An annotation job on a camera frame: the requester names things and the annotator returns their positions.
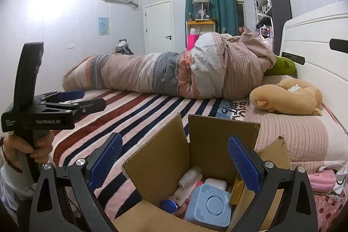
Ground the window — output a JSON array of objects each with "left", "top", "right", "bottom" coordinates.
[{"left": 232, "top": 0, "right": 245, "bottom": 35}]

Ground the white cable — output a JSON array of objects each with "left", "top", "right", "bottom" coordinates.
[{"left": 317, "top": 164, "right": 348, "bottom": 197}]

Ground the red plastic bottle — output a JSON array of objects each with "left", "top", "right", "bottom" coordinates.
[{"left": 174, "top": 180, "right": 204, "bottom": 219}]

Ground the dark folded stroller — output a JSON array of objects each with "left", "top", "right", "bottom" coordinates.
[{"left": 114, "top": 39, "right": 134, "bottom": 56}]

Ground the white door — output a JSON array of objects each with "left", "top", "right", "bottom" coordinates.
[{"left": 144, "top": 1, "right": 174, "bottom": 54}]

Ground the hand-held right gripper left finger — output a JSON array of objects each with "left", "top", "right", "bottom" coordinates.
[{"left": 28, "top": 132, "right": 123, "bottom": 232}]

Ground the white plastic bottle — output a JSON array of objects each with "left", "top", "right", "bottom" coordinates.
[{"left": 177, "top": 166, "right": 203, "bottom": 187}]

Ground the glass display case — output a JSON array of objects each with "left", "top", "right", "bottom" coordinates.
[{"left": 192, "top": 0, "right": 211, "bottom": 22}]

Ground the pink bag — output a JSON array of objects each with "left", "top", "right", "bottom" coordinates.
[{"left": 187, "top": 34, "right": 200, "bottom": 50}]

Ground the pink polka dot sheet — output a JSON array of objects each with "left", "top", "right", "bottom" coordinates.
[{"left": 314, "top": 189, "right": 347, "bottom": 232}]

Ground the white earbuds case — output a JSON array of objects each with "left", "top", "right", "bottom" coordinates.
[{"left": 204, "top": 178, "right": 227, "bottom": 192}]

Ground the light blue wall poster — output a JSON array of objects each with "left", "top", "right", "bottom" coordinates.
[{"left": 98, "top": 17, "right": 110, "bottom": 36}]

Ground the gold rectangular case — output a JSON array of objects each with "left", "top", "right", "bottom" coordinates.
[{"left": 230, "top": 174, "right": 245, "bottom": 205}]

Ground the tan plush toy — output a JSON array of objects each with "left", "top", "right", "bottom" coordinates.
[{"left": 249, "top": 78, "right": 323, "bottom": 116}]

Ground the teal curtain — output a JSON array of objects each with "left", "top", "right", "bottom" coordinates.
[{"left": 185, "top": 0, "right": 238, "bottom": 37}]

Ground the white charger plug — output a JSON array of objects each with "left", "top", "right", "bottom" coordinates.
[{"left": 336, "top": 171, "right": 348, "bottom": 186}]

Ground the rolled striped duvet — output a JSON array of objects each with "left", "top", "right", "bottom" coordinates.
[{"left": 62, "top": 26, "right": 276, "bottom": 100}]

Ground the person's left forearm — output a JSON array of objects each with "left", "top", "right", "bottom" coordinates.
[{"left": 0, "top": 161, "right": 41, "bottom": 222}]

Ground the beige striped pillow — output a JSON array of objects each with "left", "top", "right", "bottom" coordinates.
[{"left": 243, "top": 74, "right": 348, "bottom": 167}]

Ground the white headboard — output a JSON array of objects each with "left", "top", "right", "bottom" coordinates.
[{"left": 280, "top": 1, "right": 348, "bottom": 129}]

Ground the cardboard box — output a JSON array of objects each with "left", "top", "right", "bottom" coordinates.
[{"left": 113, "top": 112, "right": 293, "bottom": 232}]

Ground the person's left hand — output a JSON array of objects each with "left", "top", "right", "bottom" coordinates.
[{"left": 0, "top": 131, "right": 54, "bottom": 174}]

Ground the light blue square speaker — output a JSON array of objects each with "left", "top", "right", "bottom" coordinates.
[{"left": 185, "top": 184, "right": 232, "bottom": 228}]

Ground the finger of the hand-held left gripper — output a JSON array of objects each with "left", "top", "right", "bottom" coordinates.
[
  {"left": 41, "top": 97, "right": 107, "bottom": 120},
  {"left": 35, "top": 89, "right": 85, "bottom": 103}
]

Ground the yellow side table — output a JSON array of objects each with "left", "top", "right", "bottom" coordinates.
[{"left": 186, "top": 20, "right": 216, "bottom": 50}]

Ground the green plush toy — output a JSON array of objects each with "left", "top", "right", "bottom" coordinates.
[{"left": 265, "top": 56, "right": 296, "bottom": 76}]

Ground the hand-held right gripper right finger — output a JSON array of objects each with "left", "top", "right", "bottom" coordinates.
[{"left": 227, "top": 136, "right": 318, "bottom": 232}]

